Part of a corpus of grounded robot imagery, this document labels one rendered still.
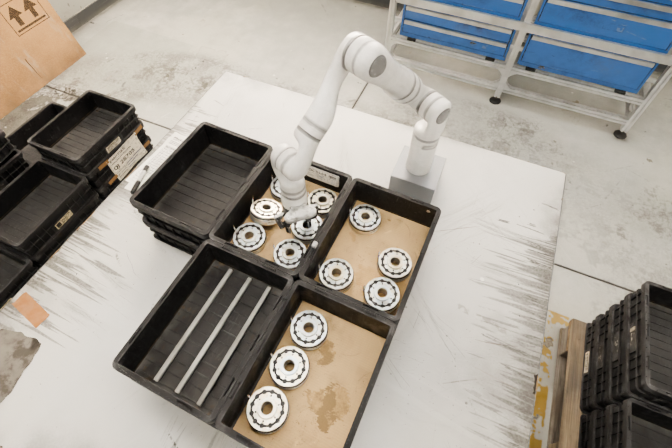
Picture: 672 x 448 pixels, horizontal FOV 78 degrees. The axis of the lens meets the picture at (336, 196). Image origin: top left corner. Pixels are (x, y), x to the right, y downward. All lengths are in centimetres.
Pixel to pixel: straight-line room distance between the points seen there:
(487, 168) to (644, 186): 151
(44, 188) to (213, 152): 106
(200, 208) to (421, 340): 83
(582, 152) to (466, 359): 203
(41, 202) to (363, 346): 171
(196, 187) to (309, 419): 84
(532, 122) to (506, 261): 176
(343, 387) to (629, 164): 250
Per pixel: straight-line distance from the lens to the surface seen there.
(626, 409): 182
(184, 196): 153
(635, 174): 319
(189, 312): 131
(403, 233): 138
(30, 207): 241
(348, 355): 121
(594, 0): 287
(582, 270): 259
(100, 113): 252
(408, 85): 116
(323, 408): 118
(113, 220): 174
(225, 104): 201
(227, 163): 158
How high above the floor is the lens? 200
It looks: 54 degrees down
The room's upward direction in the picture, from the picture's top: 1 degrees clockwise
